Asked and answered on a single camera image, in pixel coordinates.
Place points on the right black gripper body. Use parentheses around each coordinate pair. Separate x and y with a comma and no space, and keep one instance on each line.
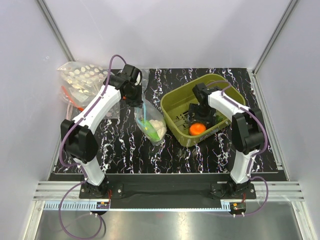
(203,114)

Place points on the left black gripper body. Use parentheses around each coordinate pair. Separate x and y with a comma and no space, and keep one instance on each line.
(134,98)

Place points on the green leafy red toy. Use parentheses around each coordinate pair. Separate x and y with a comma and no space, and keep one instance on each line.
(219,118)

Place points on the orange carrot toy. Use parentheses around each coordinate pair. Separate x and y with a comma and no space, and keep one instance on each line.
(197,128)

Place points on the clear blue-zipper bag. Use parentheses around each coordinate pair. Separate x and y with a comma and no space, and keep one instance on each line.
(148,112)

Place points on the green vegetable toy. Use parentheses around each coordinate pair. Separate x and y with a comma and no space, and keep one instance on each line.
(148,130)

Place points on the white cauliflower toy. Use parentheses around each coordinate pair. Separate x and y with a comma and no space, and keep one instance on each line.
(159,126)

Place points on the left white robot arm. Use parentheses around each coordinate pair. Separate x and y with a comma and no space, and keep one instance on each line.
(79,147)

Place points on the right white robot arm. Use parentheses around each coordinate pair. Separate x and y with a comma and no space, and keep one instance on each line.
(248,134)

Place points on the clear orange-zipper bag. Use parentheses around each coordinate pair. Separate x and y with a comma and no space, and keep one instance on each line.
(114,112)

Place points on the bag of white discs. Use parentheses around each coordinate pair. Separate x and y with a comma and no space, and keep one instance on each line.
(82,77)

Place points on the clear red-zipper bag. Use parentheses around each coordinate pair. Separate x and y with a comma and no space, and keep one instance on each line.
(75,97)

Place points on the olive green plastic bin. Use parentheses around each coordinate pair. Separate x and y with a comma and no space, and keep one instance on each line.
(175,103)

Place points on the black marble pattern mat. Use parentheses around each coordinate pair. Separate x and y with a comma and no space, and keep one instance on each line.
(124,149)

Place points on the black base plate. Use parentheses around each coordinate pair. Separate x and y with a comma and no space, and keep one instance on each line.
(165,191)

